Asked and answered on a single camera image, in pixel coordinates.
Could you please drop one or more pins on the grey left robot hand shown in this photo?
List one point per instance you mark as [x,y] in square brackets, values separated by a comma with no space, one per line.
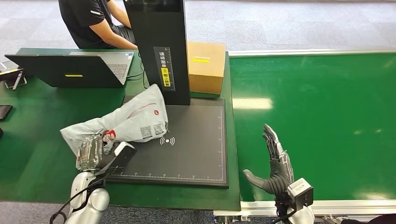
[91,154]

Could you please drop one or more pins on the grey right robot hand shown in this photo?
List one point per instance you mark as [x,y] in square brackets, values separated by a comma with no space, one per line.
[280,177]

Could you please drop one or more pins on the white plastic package red print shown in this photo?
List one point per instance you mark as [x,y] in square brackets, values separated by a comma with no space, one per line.
[136,119]

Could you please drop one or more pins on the person's right forearm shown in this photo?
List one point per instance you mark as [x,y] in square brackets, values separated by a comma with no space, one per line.
[114,38]

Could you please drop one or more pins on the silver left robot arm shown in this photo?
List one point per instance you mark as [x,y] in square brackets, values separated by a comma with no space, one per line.
[92,201]

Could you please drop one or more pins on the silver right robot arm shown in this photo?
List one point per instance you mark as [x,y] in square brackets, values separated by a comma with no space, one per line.
[301,216]

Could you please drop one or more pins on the person's left forearm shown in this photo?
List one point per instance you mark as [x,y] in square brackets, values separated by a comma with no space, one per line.
[119,14]

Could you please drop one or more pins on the black weighing device platform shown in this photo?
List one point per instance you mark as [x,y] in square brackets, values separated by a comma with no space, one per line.
[191,148]

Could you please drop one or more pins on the black weighing device column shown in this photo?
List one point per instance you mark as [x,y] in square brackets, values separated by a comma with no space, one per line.
[154,31]

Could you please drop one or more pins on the dark grey open laptop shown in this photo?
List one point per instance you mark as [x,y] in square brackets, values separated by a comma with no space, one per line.
[68,71]

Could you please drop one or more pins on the flat black phone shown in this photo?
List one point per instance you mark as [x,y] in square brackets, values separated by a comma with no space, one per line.
[4,112]

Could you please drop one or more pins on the phone on metal stand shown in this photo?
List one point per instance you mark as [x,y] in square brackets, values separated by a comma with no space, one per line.
[11,77]

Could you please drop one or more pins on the brown cardboard box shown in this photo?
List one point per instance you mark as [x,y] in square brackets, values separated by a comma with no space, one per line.
[205,72]

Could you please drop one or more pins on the person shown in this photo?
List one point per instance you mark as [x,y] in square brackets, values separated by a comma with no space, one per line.
[80,21]

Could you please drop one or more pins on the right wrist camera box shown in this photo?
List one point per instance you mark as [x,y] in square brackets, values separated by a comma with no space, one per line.
[300,193]

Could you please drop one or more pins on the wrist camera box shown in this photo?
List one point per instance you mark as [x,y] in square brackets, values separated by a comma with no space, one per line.
[123,153]
[300,193]

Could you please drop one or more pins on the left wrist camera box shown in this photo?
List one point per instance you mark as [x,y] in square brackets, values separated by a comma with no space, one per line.
[123,153]

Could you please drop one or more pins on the green conveyor belt with frame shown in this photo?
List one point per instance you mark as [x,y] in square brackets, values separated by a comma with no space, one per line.
[309,92]

